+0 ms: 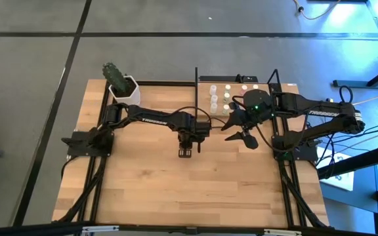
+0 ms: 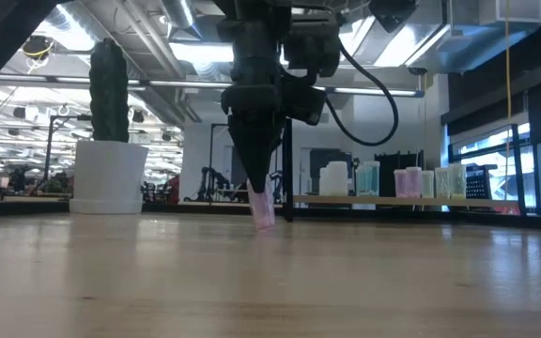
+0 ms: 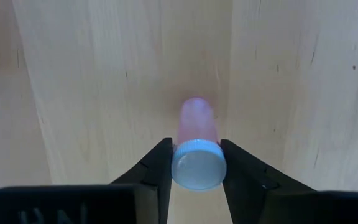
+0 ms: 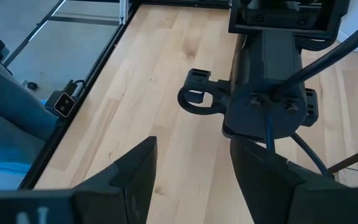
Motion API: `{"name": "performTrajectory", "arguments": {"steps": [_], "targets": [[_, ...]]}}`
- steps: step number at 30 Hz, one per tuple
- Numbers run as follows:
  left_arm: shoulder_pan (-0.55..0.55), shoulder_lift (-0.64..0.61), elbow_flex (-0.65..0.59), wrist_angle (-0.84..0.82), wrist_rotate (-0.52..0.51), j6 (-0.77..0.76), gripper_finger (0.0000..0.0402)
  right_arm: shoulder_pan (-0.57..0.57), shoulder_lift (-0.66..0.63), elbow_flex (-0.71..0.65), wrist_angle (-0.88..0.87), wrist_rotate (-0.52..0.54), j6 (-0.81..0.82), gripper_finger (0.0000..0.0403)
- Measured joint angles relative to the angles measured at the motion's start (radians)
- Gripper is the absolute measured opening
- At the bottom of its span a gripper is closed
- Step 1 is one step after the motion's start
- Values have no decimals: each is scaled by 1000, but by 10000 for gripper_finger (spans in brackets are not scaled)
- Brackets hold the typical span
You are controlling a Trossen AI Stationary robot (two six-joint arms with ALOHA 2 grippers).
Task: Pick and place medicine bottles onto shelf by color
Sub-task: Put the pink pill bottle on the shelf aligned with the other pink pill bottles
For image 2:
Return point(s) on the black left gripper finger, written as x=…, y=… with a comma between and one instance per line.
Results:
x=256, y=145

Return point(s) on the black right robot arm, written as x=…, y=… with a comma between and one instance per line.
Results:
x=392, y=14

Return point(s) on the black background robot arm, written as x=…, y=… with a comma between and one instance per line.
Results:
x=211, y=180

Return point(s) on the black shelf side panel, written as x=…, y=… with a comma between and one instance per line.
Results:
x=288, y=169

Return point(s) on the wooden shelf board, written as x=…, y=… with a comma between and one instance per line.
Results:
x=486, y=202

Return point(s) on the red object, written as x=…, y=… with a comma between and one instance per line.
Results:
x=174, y=188

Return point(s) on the fluorescent light tube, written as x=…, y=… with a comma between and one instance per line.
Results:
x=392, y=92

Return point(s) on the white hexagonal plant pot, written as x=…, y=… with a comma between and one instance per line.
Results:
x=108, y=178

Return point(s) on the green cactus plant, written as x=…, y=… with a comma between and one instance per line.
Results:
x=108, y=94

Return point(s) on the black ceiling lamp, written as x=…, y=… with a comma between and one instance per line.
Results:
x=37, y=46

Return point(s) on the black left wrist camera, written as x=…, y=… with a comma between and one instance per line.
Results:
x=305, y=103

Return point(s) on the silver ventilation duct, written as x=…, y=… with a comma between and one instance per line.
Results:
x=468, y=47

